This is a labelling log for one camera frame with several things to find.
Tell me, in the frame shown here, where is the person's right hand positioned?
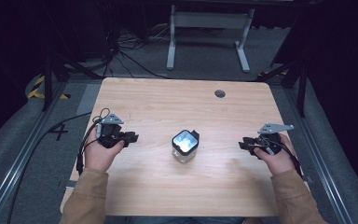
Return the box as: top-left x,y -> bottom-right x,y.
253,133 -> 297,176

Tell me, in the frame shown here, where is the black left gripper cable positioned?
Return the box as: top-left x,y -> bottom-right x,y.
7,107 -> 112,224

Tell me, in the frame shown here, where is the yellow black hazard tape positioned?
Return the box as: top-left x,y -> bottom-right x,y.
26,75 -> 72,101

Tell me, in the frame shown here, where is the bundle of black floor cables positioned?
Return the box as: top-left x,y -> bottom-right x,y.
101,22 -> 172,80

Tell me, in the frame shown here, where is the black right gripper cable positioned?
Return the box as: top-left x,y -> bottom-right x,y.
260,136 -> 305,180

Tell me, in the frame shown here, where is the black metal stand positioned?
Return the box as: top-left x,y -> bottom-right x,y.
41,51 -> 104,112
255,58 -> 310,119

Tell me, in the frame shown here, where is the white metal table frame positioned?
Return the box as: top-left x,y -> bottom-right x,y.
166,4 -> 255,75

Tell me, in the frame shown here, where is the person's left hand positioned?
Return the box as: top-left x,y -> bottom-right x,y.
84,124 -> 126,174

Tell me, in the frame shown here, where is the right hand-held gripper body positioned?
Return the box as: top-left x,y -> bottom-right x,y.
254,123 -> 295,156

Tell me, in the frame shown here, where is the glass jar with black lid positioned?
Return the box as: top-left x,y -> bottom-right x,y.
171,129 -> 200,164

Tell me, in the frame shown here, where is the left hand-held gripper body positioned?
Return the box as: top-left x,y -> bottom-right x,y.
96,113 -> 126,149

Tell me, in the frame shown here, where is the aluminium floor rail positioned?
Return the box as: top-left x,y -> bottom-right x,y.
282,87 -> 356,224
0,79 -> 69,224

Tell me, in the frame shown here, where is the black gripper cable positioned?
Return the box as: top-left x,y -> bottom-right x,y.
260,136 -> 305,180
7,107 -> 112,224

